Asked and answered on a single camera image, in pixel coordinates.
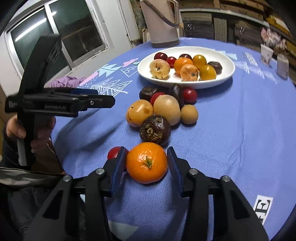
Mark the orange tangerine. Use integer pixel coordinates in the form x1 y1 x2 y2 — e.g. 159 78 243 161
174 57 193 76
126 142 168 184

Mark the large dark red plum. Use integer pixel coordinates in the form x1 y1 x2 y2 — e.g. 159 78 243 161
154 52 168 61

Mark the red cherry tomato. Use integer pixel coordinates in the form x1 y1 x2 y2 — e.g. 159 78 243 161
183 87 198 104
166 57 177 68
107 147 121 160
150 92 165 106

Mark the person left hand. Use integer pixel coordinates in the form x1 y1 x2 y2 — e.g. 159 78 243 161
5 114 57 154

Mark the purple cloth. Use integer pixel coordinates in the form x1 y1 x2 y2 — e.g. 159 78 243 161
49 76 86 88

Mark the dark brown fruit back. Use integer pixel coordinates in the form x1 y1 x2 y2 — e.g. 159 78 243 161
139 86 159 102

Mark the dark patterned passion fruit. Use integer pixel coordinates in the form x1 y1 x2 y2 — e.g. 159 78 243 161
139 115 171 146

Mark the small tan round fruit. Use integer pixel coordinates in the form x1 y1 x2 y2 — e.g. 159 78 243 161
181 104 199 125

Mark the pale orange round fruit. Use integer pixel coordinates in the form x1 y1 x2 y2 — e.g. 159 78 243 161
149 59 171 80

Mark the large tan pear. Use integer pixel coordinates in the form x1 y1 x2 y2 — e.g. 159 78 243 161
153 95 181 126

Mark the dark purple passion fruit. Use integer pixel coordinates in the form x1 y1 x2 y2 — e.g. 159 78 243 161
169 83 184 109

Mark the red cherry tomato back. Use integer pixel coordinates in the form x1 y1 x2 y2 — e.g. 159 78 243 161
183 87 198 104

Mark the large pale orange fruit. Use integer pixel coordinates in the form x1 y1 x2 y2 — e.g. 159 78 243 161
180 64 199 82

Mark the small dark red plum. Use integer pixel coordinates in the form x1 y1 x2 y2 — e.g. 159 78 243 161
179 54 192 60

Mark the beige thermos jug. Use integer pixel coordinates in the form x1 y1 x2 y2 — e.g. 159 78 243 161
139 0 180 48

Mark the yellow orange round fruit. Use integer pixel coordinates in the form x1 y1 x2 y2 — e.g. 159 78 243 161
199 64 217 80

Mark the yellow orange tomato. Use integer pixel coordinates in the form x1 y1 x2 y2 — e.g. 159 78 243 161
192 55 207 69

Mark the dark brown flat fruit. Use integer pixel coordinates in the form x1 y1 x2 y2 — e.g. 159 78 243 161
207 61 223 75

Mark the white oval plate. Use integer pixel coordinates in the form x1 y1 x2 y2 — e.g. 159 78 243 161
137 46 235 89

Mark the silver drink can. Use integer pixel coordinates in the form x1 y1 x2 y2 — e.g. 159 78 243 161
276 53 289 80

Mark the white paper cup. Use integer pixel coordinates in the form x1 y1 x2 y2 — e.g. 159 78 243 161
260 44 273 66

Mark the pink crumpled cloth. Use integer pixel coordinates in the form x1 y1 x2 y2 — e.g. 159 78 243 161
260 28 287 51

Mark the metal storage shelf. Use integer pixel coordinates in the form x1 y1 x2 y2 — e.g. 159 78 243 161
179 1 295 64

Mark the window with white frame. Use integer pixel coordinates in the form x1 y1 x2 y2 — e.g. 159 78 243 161
6 1 108 72

